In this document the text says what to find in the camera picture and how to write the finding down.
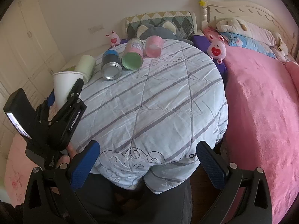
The diamond pattern quilted cushion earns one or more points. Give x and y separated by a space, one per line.
185 22

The white paper cup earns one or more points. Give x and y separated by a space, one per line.
63 83

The hot pink bed blanket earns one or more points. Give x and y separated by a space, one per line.
263 122

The white wall socket plate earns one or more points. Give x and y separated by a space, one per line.
95 29

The blue cartoon pillow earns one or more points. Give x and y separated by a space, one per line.
247 43

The pink bunny toy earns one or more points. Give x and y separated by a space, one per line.
114 39
217 48

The pink plastic cup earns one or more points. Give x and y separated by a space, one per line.
154 46

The cream wooden headboard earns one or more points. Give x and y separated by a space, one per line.
212 12

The white wardrobe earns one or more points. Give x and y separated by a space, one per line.
29 53

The rolled pink blanket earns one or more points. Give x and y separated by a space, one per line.
293 70

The grey cat plush cushion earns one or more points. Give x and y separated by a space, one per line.
165 30

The blue black CoolTowel can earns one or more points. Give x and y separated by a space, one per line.
111 65

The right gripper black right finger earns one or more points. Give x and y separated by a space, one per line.
244 194

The pink bunny toy right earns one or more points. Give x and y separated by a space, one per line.
217 48

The striped white folded quilt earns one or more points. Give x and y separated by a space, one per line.
149 121

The person's left hand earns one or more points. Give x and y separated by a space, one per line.
71 152

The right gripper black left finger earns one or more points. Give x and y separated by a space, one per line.
50 195

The pale green frosted cup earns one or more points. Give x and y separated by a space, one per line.
86 66

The light pink folded blanket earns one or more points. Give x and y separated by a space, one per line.
18 169

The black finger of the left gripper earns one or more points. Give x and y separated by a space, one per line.
50 100
73 99

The pink bunny toy left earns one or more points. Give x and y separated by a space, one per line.
114 39

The pink green glass jar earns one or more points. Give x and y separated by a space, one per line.
132 58

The cream plush dog toy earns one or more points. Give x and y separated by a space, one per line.
247 29

